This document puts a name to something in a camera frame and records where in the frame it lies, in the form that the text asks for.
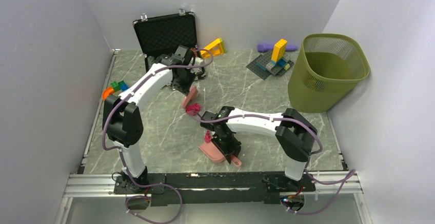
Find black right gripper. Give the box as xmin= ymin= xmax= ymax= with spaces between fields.
xmin=211 ymin=132 xmax=242 ymax=163

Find pink hand brush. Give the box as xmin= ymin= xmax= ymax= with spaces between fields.
xmin=182 ymin=85 xmax=198 ymax=109

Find pink dustpan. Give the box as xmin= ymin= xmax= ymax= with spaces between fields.
xmin=199 ymin=142 xmax=242 ymax=167

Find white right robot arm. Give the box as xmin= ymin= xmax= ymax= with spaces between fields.
xmin=199 ymin=106 xmax=323 ymax=191

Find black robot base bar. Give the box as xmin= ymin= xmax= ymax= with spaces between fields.
xmin=113 ymin=171 xmax=315 ymax=207

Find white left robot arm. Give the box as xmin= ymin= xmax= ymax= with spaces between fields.
xmin=102 ymin=46 xmax=199 ymax=193

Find pink paper scrap near edge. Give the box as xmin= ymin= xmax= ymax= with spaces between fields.
xmin=204 ymin=130 xmax=213 ymax=143

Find pink paper scrap by case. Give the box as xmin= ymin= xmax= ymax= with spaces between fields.
xmin=185 ymin=103 xmax=202 ymax=116

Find yellow triangular toy block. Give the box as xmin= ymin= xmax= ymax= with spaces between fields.
xmin=200 ymin=38 xmax=227 ymax=58

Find black poker chip case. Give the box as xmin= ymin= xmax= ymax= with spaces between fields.
xmin=132 ymin=9 xmax=202 ymax=72

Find green and blue toy bricks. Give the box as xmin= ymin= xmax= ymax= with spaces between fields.
xmin=110 ymin=80 xmax=129 ymax=92

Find orange horseshoe toy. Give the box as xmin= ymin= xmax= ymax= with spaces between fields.
xmin=102 ymin=87 xmax=116 ymax=100

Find grey brick baseplate model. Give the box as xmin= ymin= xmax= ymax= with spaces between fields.
xmin=246 ymin=52 xmax=294 ymax=80

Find purple cylinder toy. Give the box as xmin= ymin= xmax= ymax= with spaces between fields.
xmin=256 ymin=43 xmax=298 ymax=53

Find yellow orange brick tower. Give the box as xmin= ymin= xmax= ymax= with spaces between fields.
xmin=270 ymin=38 xmax=287 ymax=65

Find olive green waste basket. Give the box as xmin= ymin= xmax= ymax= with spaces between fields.
xmin=288 ymin=33 xmax=370 ymax=113

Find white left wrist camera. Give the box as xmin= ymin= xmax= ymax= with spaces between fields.
xmin=189 ymin=48 xmax=205 ymax=72

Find aluminium frame rail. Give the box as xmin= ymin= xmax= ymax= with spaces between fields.
xmin=56 ymin=49 xmax=121 ymax=224

